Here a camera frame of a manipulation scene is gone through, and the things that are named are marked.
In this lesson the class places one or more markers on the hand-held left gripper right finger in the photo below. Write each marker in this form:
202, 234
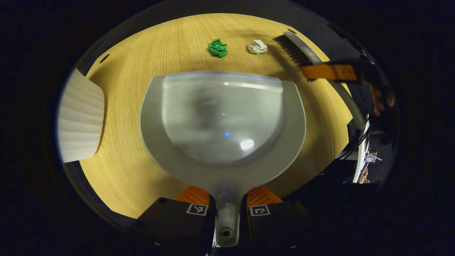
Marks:
277, 227

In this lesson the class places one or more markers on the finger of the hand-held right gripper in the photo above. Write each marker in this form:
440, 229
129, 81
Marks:
330, 72

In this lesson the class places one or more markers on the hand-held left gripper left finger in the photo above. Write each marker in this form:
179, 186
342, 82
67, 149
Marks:
170, 224

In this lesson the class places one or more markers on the small grey broom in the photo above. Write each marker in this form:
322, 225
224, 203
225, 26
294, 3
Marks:
294, 51

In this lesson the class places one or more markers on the white paper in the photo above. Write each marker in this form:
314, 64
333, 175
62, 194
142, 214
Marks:
257, 47

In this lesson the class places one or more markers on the green paper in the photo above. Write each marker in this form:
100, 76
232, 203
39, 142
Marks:
218, 48

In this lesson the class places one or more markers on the grey plastic dustpan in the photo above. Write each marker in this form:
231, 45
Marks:
224, 117

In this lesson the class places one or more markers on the white ribbed garbage bin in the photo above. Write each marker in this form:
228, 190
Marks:
80, 121

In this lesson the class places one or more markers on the wooden desktop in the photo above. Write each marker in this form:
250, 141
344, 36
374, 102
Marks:
124, 170

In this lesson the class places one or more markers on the white panel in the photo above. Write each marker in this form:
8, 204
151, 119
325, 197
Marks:
362, 156

